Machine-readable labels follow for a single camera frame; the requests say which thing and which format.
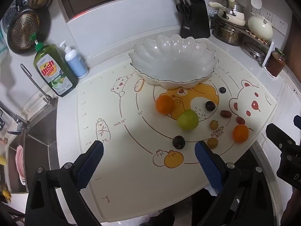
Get red sauce jar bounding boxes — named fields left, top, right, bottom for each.
left=266, top=48, right=286, bottom=77

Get steel cooking pot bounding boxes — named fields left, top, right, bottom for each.
left=213, top=16, right=242, bottom=47

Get small orange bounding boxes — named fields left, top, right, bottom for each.
left=233, top=124, right=249, bottom=143

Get bear print silicone mat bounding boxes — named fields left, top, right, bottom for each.
left=76, top=38, right=278, bottom=217

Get pink plastic drainer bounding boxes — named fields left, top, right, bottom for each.
left=16, top=145, right=27, bottom=185

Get white wall sockets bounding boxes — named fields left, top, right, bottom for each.
left=252, top=7, right=288, bottom=36

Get round colander pan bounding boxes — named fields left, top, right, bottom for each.
left=7, top=9, right=51, bottom=56

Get chrome tap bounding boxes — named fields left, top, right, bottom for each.
left=0, top=101, right=30, bottom=136

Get large orange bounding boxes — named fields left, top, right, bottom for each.
left=155, top=95, right=175, bottom=115

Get white kitchen rack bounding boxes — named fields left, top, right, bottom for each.
left=242, top=28, right=275, bottom=68

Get steel sink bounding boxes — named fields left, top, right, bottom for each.
left=9, top=106, right=59, bottom=193

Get steel pot lid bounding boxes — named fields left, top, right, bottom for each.
left=245, top=42, right=266, bottom=62

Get black handled scissors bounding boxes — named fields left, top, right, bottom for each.
left=176, top=2, right=191, bottom=19

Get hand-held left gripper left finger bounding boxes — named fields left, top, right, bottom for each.
left=25, top=140, right=104, bottom=226

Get steel kitchen faucet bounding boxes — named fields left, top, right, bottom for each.
left=20, top=63, right=58, bottom=105

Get green apple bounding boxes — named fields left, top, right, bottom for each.
left=177, top=109, right=199, bottom=130

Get white blue pump bottle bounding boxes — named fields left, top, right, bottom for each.
left=59, top=40, right=89, bottom=79

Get white scalloped glass bowl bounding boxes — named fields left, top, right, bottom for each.
left=128, top=34, right=219, bottom=89

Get large dark plum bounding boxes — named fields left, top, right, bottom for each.
left=172, top=135, right=186, bottom=149

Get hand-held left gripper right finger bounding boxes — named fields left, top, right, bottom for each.
left=194, top=140, right=278, bottom=226

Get green dish soap bottle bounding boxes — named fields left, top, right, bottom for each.
left=29, top=33, right=79, bottom=97

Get black knife block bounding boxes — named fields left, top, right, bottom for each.
left=180, top=0, right=211, bottom=38

